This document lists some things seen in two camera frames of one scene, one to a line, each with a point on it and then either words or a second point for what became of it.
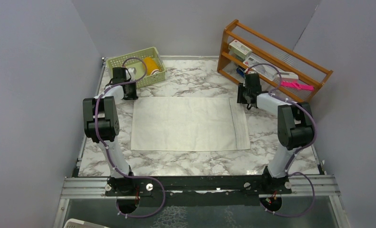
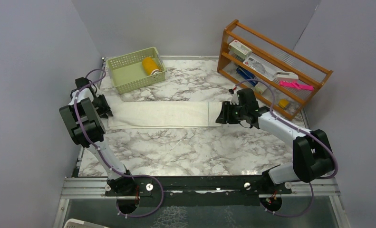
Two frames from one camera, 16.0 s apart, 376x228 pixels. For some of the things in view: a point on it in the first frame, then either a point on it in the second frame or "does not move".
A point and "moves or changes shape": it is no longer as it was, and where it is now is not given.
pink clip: [305, 87] does not move
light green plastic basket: [149, 64] does not move
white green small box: [240, 49] does not move
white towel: [189, 124] moves or changes shape
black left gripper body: [132, 91] -> [101, 105]
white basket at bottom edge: [74, 223] does not move
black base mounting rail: [215, 191] does not move
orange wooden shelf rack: [283, 73] does not move
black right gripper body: [243, 91] -> [239, 110]
